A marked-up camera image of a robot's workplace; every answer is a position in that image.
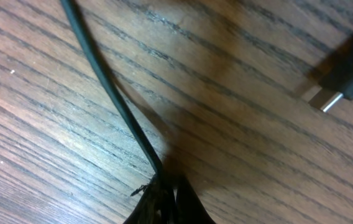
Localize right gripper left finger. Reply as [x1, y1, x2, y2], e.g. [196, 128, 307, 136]
[124, 175, 175, 224]

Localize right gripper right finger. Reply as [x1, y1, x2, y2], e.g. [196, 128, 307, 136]
[176, 177, 215, 224]

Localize black usb cables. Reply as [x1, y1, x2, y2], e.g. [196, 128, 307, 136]
[58, 0, 353, 181]

